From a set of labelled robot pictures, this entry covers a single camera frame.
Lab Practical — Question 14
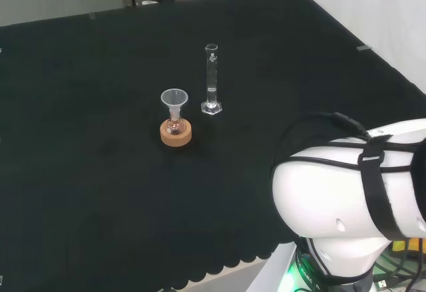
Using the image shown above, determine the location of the clear glass graduated cylinder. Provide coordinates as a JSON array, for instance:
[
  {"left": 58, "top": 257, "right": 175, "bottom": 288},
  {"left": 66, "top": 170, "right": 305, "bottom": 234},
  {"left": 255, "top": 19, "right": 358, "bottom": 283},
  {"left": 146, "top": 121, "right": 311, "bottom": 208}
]
[{"left": 200, "top": 43, "right": 223, "bottom": 116}]

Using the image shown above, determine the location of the small round-bottom glass flask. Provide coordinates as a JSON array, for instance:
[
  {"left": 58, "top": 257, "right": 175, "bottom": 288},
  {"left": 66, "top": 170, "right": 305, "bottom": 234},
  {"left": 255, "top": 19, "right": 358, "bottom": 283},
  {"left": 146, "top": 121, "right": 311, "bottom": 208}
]
[{"left": 166, "top": 112, "right": 184, "bottom": 136}]

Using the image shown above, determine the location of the clear plastic funnel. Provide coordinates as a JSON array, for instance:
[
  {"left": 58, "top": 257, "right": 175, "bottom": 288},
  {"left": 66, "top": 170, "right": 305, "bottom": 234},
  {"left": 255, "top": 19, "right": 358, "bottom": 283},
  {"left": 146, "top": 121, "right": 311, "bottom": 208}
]
[{"left": 160, "top": 88, "right": 189, "bottom": 117}]

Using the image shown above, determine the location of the black bench cloth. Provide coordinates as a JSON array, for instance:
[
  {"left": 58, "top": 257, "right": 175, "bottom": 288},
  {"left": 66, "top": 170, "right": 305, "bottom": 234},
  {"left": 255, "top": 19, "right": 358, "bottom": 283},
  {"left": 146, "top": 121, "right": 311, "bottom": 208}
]
[{"left": 0, "top": 0, "right": 426, "bottom": 289}]

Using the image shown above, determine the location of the round cork ring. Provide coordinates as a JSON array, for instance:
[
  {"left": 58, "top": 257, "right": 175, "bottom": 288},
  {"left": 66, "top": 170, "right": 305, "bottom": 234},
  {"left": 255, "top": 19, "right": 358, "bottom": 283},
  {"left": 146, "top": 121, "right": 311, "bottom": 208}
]
[{"left": 160, "top": 118, "right": 193, "bottom": 148}]

